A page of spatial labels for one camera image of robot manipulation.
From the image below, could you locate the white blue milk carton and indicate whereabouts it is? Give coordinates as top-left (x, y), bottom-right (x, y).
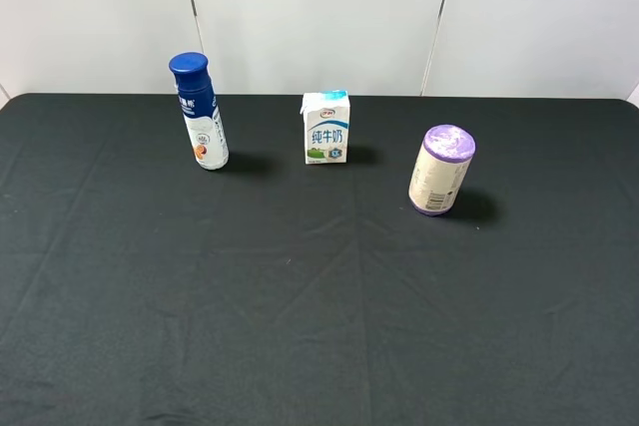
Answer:
top-left (300, 90), bottom-right (350, 165)

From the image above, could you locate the blue capped yogurt bottle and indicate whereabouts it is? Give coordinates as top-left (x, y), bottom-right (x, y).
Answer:
top-left (169, 52), bottom-right (229, 171)

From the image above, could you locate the black tablecloth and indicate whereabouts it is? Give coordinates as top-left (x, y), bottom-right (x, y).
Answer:
top-left (1, 94), bottom-right (638, 425)

